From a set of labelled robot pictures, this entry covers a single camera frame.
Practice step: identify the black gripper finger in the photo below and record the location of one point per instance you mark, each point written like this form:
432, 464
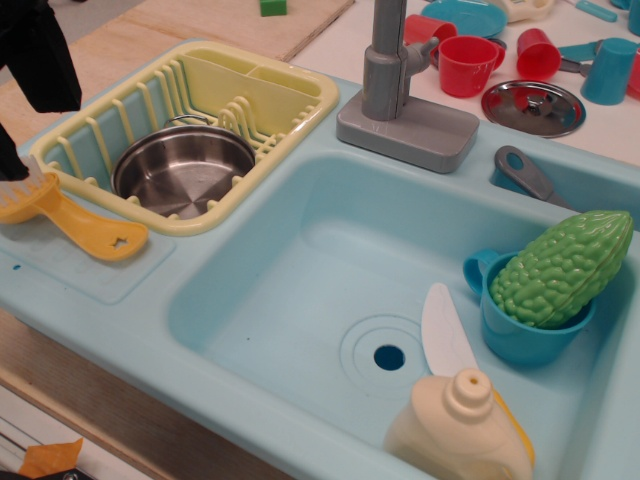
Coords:
11, 167
35, 51

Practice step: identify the yellow dish brush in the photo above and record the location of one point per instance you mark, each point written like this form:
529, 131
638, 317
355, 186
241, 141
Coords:
39, 194

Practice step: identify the steel pot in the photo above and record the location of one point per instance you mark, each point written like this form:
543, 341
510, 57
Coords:
183, 168

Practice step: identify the steel pot lid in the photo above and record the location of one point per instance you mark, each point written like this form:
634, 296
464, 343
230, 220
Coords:
533, 107

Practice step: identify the wooden board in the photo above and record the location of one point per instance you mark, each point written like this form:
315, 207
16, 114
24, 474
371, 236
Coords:
240, 24

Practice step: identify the yellow dish rack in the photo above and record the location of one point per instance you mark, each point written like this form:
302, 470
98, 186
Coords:
270, 104

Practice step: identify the green block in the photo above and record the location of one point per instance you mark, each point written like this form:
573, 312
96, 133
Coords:
270, 8

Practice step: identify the orange tape piece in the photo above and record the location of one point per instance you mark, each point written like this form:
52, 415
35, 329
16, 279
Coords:
44, 460

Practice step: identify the light blue toy sink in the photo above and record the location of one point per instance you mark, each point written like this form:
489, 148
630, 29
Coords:
284, 341

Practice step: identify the grey toy faucet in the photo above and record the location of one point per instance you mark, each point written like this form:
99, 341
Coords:
384, 118

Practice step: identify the red cup behind faucet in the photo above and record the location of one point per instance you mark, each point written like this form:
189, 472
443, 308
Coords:
420, 29

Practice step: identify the red cup front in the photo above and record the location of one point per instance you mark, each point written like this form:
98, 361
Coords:
465, 64

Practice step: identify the blue plate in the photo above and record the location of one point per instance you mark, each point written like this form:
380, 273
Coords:
477, 18

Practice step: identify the white toy knife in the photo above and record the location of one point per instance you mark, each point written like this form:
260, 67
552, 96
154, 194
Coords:
445, 344

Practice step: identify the cream toy object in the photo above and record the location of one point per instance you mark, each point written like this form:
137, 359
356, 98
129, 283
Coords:
520, 10

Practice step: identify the red cup right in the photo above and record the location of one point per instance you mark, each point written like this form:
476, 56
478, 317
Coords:
537, 57

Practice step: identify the cream detergent bottle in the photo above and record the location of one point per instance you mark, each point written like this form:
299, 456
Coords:
455, 428

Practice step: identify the blue cup in sink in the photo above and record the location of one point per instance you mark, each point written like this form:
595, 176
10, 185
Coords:
509, 339

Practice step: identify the green bitter melon toy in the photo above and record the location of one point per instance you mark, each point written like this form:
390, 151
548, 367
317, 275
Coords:
549, 282

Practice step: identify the blue toy utensil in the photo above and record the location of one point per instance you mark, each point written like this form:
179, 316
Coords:
596, 10

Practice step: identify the blue cup upside down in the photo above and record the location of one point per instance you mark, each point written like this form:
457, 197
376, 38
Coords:
609, 75

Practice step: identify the grey utensil handle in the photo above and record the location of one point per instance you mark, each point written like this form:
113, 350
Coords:
519, 169

